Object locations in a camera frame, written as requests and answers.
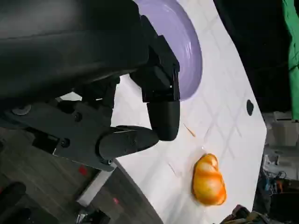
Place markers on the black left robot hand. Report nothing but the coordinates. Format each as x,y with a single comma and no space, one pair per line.
58,58

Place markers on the orange and white bread roll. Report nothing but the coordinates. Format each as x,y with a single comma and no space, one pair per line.
209,182

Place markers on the lilac plate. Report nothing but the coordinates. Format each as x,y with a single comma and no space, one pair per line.
182,46

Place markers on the white table leg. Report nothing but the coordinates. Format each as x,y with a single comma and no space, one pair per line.
95,186

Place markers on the thin wooden stick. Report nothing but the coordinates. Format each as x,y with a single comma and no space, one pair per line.
189,130

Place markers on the black table grommet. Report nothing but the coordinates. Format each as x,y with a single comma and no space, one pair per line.
250,107

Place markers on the green cloth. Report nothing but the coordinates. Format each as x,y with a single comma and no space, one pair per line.
293,46

